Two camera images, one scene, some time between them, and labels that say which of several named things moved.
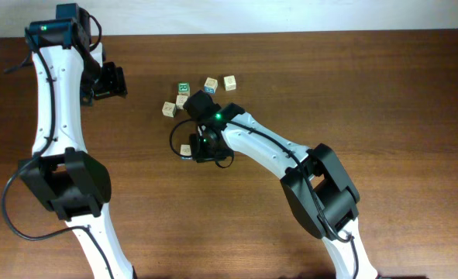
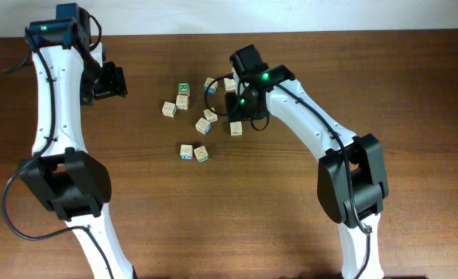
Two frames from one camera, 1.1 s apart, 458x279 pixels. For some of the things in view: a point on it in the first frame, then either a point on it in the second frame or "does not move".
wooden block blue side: x=185 y=150 does not move
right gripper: x=200 y=156 → x=233 y=115
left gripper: x=117 y=86 does not move
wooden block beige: x=180 y=100 does not move
